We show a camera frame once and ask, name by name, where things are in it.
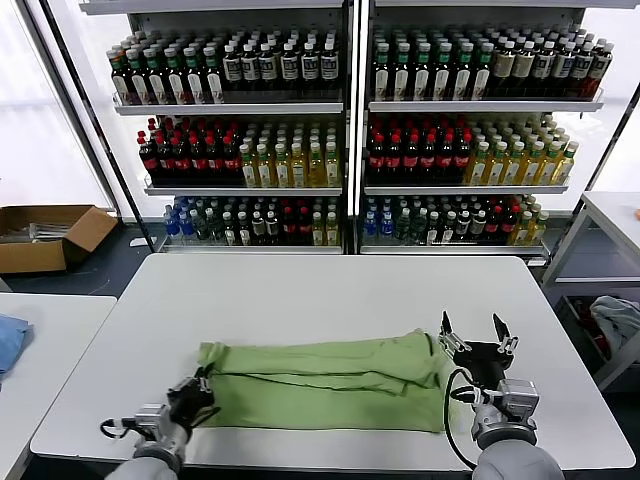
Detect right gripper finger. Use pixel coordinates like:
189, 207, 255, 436
492, 313, 520, 356
437, 310, 470, 357

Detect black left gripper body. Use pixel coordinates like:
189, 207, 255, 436
167, 378, 216, 426

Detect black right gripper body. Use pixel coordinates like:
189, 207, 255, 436
452, 341, 516, 387

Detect light green t-shirt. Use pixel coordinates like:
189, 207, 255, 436
194, 327, 454, 434

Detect red fabric item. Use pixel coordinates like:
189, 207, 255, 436
574, 298, 611, 360

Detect grey white cloth pile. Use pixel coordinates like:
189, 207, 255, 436
590, 294, 640, 362

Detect cola bottle red cap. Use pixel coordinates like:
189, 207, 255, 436
221, 130, 241, 184
385, 133, 404, 181
137, 130, 157, 184
402, 133, 421, 181
189, 130, 209, 184
419, 133, 439, 181
368, 133, 387, 181
205, 130, 225, 184
487, 204, 504, 245
280, 202, 297, 245
172, 130, 192, 184
502, 204, 519, 245
437, 133, 455, 181
453, 133, 472, 181
295, 202, 312, 245
154, 130, 175, 184

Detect white side table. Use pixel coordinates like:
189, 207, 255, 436
0, 293, 118, 480

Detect grey side table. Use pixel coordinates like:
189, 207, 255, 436
542, 191, 640, 394

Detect blue folded cloth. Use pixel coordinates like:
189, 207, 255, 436
0, 313, 34, 381

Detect brown cardboard box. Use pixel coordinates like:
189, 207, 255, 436
0, 203, 119, 275

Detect metal parts bundle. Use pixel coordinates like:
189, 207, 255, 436
0, 221, 70, 245

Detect grey metal shelf unit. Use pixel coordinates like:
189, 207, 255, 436
78, 0, 357, 256
355, 0, 609, 259

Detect dark bottle beige label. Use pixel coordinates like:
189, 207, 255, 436
514, 40, 536, 99
494, 40, 516, 99

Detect dark bottle blue white label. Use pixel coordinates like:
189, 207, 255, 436
240, 43, 260, 91
221, 43, 241, 91
318, 41, 338, 91
533, 40, 555, 99
572, 39, 595, 99
299, 42, 319, 91
553, 40, 576, 99
279, 42, 299, 91
258, 43, 278, 91

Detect reddish tea bottle white cap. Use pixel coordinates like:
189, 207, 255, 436
589, 38, 615, 99

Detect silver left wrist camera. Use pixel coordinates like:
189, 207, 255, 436
133, 403, 172, 437

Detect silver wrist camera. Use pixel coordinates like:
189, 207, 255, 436
133, 403, 172, 437
498, 378, 542, 420

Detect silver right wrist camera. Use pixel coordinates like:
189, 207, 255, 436
498, 378, 542, 420

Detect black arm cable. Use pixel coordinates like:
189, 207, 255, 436
442, 367, 484, 471

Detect cable with white connector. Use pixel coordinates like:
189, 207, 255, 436
99, 417, 139, 440

